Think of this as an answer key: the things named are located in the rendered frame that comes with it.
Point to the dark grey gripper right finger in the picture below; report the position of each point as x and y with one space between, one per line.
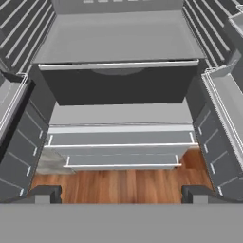
195 193

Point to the small grey freezer drawer front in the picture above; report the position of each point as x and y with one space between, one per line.
121 158

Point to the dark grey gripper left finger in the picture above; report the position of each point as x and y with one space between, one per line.
47 193

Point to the large grey freezer drawer front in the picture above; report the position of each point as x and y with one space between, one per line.
120 138

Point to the grey fridge door with bins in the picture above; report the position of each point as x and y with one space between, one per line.
22 152
218 139

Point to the grey fridge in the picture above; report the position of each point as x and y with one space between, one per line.
120 88

